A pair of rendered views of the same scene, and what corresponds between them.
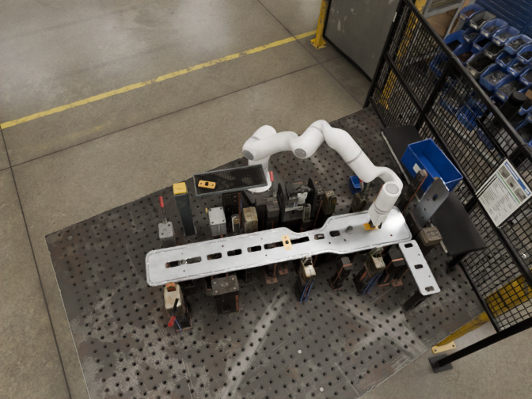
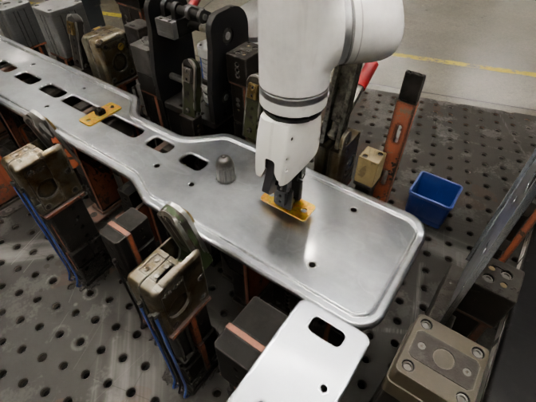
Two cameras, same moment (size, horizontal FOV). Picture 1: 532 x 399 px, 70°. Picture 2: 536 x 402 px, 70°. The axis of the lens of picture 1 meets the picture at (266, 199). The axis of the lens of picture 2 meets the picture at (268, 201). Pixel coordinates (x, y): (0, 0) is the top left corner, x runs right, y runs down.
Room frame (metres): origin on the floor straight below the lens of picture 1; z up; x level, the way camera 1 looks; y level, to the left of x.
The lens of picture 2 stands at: (0.76, -0.89, 1.45)
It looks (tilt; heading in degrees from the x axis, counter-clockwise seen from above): 46 degrees down; 52
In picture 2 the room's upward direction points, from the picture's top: straight up
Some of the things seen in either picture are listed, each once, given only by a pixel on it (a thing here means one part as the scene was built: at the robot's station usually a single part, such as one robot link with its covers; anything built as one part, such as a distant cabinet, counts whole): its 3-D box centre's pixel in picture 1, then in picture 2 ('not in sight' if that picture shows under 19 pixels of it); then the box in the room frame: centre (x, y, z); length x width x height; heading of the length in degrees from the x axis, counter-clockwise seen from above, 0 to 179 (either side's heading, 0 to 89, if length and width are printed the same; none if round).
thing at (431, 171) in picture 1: (430, 168); not in sight; (1.41, -0.91, 1.10); 0.30 x 0.17 x 0.13; 25
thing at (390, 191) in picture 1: (388, 195); (301, 23); (1.05, -0.57, 1.29); 0.09 x 0.08 x 0.13; 150
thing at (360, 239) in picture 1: (283, 245); (92, 115); (0.90, -0.11, 1.00); 1.38 x 0.22 x 0.02; 107
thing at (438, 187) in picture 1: (429, 203); (507, 210); (1.11, -0.83, 1.17); 0.12 x 0.01 x 0.34; 17
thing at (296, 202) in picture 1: (294, 211); (205, 108); (1.13, -0.16, 0.94); 0.18 x 0.13 x 0.49; 107
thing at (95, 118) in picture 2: (286, 241); (100, 112); (0.91, -0.13, 1.01); 0.08 x 0.04 x 0.01; 17
